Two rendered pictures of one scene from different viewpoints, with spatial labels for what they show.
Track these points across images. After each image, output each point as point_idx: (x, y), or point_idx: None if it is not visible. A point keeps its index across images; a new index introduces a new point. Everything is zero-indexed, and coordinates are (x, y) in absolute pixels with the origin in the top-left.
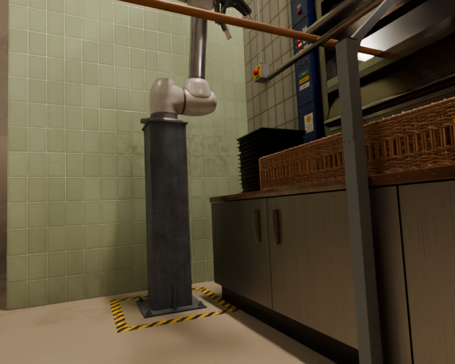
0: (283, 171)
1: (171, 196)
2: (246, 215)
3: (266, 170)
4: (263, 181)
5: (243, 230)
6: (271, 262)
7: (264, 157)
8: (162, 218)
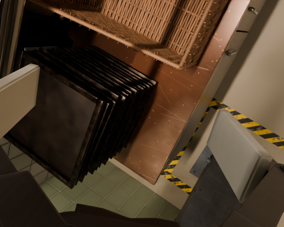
0: (220, 1)
1: (213, 217)
2: (211, 80)
3: (195, 48)
4: (196, 56)
5: (210, 87)
6: (246, 27)
7: (189, 51)
8: (231, 207)
